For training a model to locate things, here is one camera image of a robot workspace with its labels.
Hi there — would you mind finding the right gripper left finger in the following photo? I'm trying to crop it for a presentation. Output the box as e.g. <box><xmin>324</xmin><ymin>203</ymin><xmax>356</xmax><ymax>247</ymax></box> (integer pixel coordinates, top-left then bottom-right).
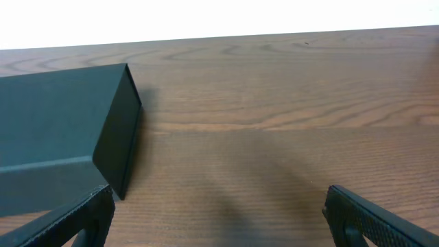
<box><xmin>1</xmin><ymin>185</ymin><xmax>115</xmax><ymax>247</ymax></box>

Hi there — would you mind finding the dark green box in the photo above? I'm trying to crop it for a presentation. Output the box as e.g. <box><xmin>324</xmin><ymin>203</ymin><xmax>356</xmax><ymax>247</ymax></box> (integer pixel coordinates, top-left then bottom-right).
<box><xmin>1</xmin><ymin>64</ymin><xmax>142</xmax><ymax>217</ymax></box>

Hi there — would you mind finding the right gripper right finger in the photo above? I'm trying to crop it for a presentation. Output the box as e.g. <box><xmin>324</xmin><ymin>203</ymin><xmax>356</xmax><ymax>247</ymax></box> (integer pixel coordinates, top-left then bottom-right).
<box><xmin>322</xmin><ymin>185</ymin><xmax>438</xmax><ymax>247</ymax></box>

